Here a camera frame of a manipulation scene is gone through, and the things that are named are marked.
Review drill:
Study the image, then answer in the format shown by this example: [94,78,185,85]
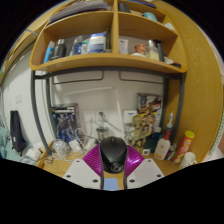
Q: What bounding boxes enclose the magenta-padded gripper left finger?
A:
[62,143,106,191]

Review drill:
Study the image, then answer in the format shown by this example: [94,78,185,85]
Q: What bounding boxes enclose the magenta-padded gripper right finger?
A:
[123,144,165,191]

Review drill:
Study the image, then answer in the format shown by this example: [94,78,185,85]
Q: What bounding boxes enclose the black computer mouse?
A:
[99,135,129,174]

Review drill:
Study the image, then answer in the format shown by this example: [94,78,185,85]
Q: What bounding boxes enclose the white power adapter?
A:
[68,139,81,153]

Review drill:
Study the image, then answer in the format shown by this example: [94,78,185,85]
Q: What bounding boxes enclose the white bottle with red cap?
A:
[153,129,172,161]

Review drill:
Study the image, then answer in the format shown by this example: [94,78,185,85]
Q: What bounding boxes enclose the clear plastic container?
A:
[52,139,69,157]

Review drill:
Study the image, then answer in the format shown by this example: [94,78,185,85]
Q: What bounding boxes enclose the white mug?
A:
[179,151,198,169]

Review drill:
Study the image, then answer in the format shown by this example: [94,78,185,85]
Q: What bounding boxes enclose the metal cup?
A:
[96,126,109,141]

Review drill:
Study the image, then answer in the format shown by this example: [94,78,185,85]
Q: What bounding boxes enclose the red and yellow chips can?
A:
[173,130,196,164]

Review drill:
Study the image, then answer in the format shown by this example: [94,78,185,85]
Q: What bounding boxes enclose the blue robot model kit box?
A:
[50,103,81,143]

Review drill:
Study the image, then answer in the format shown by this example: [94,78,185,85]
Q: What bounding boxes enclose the white bottle with blue nozzle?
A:
[165,112,175,134]

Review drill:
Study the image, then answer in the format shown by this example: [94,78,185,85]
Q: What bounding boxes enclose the colourful toy box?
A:
[136,93,163,134]

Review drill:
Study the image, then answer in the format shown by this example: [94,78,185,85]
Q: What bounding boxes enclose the black backpack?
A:
[9,110,28,154]

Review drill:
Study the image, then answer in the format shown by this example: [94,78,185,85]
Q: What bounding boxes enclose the white desk lamp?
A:
[63,85,129,143]

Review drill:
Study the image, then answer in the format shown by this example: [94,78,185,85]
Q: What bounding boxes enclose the teal cloth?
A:
[0,126,14,159]

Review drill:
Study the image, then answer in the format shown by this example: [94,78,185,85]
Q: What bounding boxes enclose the wooden shelf unit with items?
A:
[29,0,188,156]

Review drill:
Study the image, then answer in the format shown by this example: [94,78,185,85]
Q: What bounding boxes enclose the white cable tangle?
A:
[49,126,101,161]

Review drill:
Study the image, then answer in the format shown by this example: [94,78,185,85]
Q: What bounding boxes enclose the white wall socket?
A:
[95,110,109,123]
[83,110,96,124]

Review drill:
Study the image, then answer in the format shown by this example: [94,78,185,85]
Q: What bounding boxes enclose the white wall panel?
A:
[123,109,138,125]

